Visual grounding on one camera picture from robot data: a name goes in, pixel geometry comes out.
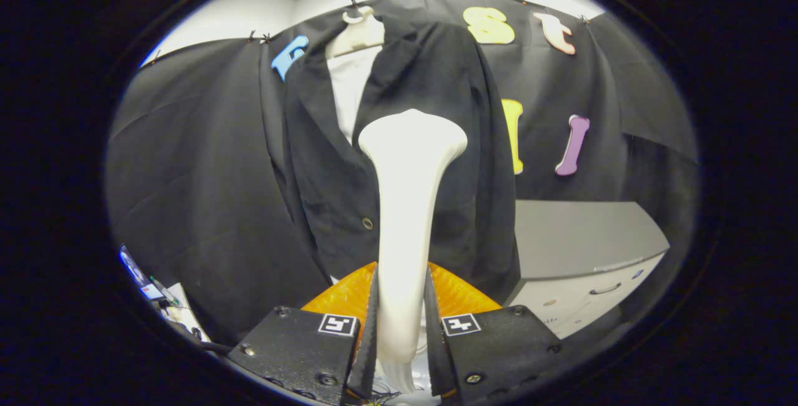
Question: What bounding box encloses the computer monitor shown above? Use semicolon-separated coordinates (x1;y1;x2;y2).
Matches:
118;244;166;302

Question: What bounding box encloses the grey cabinet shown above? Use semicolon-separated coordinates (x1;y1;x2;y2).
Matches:
504;200;671;339

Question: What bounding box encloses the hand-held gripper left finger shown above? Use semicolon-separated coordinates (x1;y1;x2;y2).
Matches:
226;261;380;406

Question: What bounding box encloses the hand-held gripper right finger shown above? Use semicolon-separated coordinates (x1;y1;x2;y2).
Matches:
426;261;562;404

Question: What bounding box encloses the white clothes hanger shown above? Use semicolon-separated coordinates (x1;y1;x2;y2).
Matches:
324;6;386;59

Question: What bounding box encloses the black suit jacket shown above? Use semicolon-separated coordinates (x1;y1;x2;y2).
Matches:
282;18;521;306

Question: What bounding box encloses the white desk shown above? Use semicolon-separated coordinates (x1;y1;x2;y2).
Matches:
150;281;209;341

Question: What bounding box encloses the black backdrop cloth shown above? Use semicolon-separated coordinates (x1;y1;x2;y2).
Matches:
105;0;699;347

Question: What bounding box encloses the white shirt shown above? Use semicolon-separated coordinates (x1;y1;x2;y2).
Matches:
327;46;382;145

